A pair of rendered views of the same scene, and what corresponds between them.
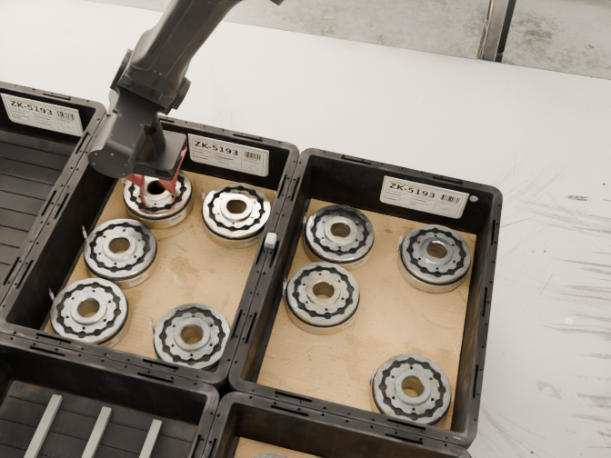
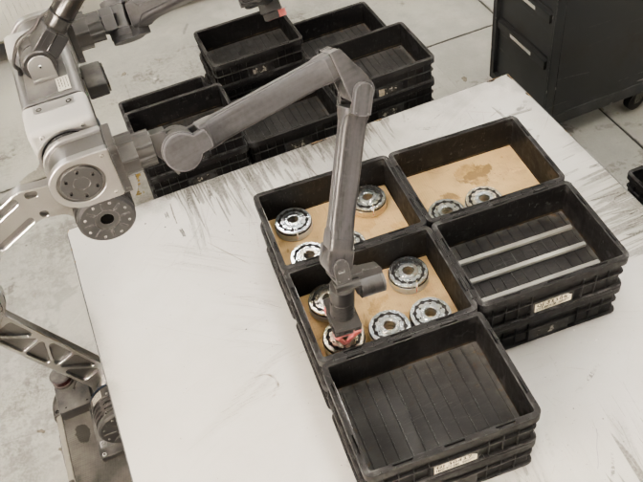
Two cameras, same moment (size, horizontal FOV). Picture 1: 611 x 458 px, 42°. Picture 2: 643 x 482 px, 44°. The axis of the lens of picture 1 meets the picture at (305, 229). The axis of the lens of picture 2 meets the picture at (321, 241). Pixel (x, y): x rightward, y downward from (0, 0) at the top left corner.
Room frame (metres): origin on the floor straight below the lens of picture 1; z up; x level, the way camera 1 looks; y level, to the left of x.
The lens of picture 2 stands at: (1.15, 1.28, 2.44)
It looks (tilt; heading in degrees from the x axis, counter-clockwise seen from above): 47 degrees down; 249
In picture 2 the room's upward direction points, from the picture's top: 9 degrees counter-clockwise
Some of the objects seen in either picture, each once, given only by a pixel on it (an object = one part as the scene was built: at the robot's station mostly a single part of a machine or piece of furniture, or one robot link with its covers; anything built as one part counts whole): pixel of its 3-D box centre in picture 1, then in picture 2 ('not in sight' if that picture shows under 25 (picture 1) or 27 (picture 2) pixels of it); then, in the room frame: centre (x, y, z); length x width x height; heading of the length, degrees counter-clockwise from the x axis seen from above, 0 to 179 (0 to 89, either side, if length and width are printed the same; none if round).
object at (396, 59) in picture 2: not in sight; (376, 98); (-0.09, -1.09, 0.37); 0.40 x 0.30 x 0.45; 175
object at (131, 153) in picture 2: not in sight; (132, 152); (1.03, 0.01, 1.45); 0.09 x 0.08 x 0.12; 85
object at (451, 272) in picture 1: (435, 253); (293, 221); (0.67, -0.19, 0.86); 0.10 x 0.10 x 0.01
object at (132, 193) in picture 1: (157, 190); (343, 337); (0.73, 0.23, 0.86); 0.10 x 0.10 x 0.01
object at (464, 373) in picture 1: (372, 302); (339, 225); (0.57, -0.10, 0.87); 0.40 x 0.30 x 0.11; 171
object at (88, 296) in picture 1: (88, 308); (431, 313); (0.52, 0.28, 0.86); 0.05 x 0.05 x 0.01
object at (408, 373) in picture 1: (412, 387); (367, 196); (0.45, -0.16, 0.86); 0.05 x 0.05 x 0.01
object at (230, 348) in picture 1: (161, 233); (377, 292); (0.62, 0.20, 0.92); 0.40 x 0.30 x 0.02; 171
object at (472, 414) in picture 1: (376, 282); (337, 211); (0.57, -0.10, 0.92); 0.40 x 0.30 x 0.02; 171
